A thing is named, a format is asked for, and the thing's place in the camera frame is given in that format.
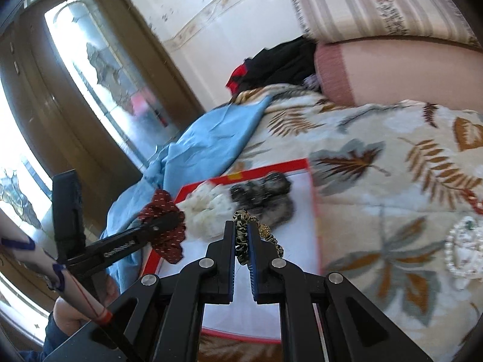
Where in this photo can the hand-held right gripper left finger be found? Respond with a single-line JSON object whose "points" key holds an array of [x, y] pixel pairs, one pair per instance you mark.
{"points": [[231, 271]]}

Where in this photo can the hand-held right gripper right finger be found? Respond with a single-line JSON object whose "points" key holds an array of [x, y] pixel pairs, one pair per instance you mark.
{"points": [[252, 271]]}

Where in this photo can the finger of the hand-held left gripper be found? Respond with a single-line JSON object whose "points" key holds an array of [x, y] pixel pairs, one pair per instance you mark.
{"points": [[113, 252], [151, 228]]}

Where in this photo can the red polka dot scrunchie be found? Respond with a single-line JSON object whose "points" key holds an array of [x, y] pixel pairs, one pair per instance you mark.
{"points": [[169, 243]]}

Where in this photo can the red-edged white box tray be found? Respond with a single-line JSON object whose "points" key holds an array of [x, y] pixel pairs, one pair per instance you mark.
{"points": [[298, 233]]}

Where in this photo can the person's left hand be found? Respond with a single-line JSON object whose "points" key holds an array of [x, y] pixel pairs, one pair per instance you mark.
{"points": [[66, 316]]}

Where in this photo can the cream dotted organza scrunchie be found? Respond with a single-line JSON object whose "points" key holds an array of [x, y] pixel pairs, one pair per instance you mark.
{"points": [[207, 211]]}

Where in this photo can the grey sheer scrunchie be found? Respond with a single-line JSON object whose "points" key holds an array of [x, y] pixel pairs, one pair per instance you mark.
{"points": [[264, 192]]}

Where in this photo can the brown wooden glass door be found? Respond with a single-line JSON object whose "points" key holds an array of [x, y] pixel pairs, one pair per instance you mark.
{"points": [[49, 120]]}

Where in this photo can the light blue cloth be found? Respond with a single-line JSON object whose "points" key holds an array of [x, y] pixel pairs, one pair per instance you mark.
{"points": [[211, 135]]}

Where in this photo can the leaf print blanket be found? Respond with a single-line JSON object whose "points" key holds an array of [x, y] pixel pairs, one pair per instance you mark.
{"points": [[377, 196]]}

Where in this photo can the red garment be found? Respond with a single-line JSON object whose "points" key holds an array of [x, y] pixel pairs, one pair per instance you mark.
{"points": [[236, 79]]}

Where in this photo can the lilac patterned cloth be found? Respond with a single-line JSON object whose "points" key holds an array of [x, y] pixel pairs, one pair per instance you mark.
{"points": [[311, 83]]}

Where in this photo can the black garment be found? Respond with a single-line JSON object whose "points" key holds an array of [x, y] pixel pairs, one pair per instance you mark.
{"points": [[279, 64]]}

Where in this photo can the pink bolster pillow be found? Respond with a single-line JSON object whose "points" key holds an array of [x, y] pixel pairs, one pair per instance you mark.
{"points": [[396, 75]]}

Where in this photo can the striped floral pillow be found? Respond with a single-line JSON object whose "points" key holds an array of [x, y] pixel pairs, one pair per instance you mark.
{"points": [[358, 7]]}

